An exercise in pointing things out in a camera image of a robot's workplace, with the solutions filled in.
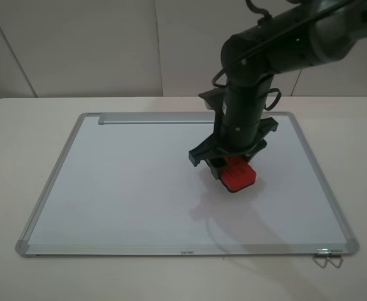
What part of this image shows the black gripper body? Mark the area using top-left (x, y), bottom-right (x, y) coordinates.
top-left (189, 75), bottom-right (278, 166)

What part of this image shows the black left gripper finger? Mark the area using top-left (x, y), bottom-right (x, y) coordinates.
top-left (205, 158), bottom-right (226, 179)

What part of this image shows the metal binder clip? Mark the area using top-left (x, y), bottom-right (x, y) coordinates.
top-left (326, 249), bottom-right (344, 269)
top-left (313, 248), bottom-right (331, 268)

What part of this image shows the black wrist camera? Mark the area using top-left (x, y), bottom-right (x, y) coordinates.
top-left (199, 88), bottom-right (224, 112)

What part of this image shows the left metal binder clip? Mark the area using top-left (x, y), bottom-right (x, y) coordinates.
top-left (313, 248), bottom-right (331, 268)

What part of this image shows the white aluminium-framed whiteboard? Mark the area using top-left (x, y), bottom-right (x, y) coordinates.
top-left (15, 112), bottom-right (359, 257)

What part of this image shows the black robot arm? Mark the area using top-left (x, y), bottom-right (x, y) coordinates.
top-left (189, 1), bottom-right (367, 179)

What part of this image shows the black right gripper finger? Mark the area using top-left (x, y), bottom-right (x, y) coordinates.
top-left (240, 150), bottom-right (256, 163)

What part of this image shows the red whiteboard eraser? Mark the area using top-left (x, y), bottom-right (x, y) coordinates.
top-left (219, 156), bottom-right (257, 193)

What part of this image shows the right metal binder clip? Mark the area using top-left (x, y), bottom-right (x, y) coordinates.
top-left (326, 249), bottom-right (344, 269)

